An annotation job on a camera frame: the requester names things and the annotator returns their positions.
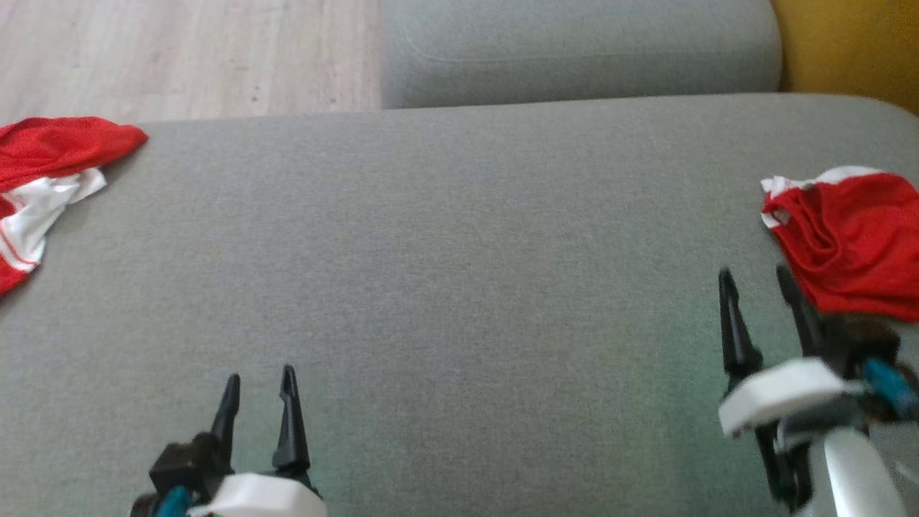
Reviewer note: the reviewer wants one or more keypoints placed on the blue camera connector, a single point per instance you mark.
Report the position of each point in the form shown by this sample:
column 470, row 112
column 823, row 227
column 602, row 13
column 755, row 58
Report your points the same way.
column 172, row 502
column 890, row 384

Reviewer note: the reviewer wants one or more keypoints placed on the yellow sofa back cushion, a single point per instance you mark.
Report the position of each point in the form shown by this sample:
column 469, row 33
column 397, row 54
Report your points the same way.
column 854, row 43

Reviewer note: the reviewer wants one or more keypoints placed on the blue left camera connector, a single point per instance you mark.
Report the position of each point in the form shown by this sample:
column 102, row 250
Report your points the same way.
column 172, row 502

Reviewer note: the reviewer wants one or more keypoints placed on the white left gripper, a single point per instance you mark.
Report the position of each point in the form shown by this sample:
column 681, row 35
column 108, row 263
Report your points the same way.
column 258, row 499

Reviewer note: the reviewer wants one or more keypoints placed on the narrow grey sofa seat cushion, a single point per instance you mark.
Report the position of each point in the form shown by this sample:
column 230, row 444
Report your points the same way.
column 574, row 50

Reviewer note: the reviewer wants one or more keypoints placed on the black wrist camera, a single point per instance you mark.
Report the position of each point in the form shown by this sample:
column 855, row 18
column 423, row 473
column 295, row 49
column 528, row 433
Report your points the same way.
column 187, row 463
column 854, row 341

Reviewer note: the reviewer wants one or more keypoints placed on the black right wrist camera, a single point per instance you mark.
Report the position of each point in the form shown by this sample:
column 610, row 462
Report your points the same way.
column 854, row 341

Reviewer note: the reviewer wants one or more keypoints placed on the red and white basketball jersey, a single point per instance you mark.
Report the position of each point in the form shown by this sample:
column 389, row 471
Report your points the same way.
column 57, row 143

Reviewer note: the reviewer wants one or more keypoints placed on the red shorts with white lining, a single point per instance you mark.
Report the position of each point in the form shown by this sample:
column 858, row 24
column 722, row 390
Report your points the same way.
column 854, row 244

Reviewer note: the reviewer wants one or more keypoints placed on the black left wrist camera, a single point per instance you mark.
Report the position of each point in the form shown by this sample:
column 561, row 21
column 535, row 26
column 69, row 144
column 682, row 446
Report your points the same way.
column 187, row 463

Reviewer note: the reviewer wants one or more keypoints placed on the blue right camera connector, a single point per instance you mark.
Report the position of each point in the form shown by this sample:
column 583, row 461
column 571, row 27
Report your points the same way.
column 890, row 384

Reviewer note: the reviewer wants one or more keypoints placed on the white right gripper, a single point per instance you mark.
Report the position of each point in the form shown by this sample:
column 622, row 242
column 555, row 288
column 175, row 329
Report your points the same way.
column 782, row 395

